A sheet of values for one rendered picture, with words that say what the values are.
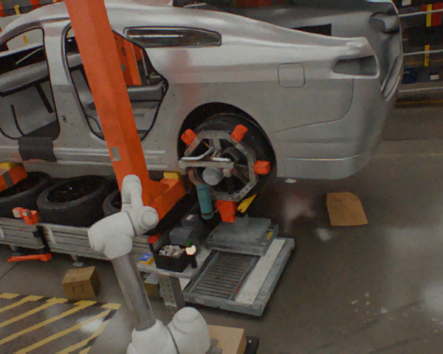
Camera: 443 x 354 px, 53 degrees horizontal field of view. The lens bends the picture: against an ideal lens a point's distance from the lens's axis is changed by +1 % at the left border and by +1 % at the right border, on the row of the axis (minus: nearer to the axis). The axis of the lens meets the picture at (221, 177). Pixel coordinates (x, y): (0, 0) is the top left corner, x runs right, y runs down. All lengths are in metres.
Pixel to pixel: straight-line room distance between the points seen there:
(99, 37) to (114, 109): 0.43
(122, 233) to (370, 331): 1.70
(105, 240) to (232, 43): 1.58
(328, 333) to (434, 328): 0.61
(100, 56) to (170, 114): 0.78
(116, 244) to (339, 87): 1.62
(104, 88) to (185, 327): 1.53
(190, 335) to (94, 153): 2.17
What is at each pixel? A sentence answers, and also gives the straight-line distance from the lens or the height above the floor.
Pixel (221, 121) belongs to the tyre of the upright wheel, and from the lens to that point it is 3.14.
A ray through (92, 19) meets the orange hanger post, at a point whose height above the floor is 1.98.
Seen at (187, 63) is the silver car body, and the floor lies 1.59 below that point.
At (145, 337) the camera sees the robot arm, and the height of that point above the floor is 0.68.
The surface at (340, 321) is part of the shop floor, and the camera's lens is 3.08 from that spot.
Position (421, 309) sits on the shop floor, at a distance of 3.21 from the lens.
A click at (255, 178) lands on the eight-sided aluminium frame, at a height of 0.78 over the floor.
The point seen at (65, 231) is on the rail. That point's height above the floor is 0.35.
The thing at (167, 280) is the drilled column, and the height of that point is 0.35.
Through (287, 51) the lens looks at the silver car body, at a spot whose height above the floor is 1.61.
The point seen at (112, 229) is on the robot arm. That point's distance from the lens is 2.02.
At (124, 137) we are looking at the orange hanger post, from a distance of 2.97.
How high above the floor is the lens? 2.14
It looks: 25 degrees down
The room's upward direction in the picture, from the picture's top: 10 degrees counter-clockwise
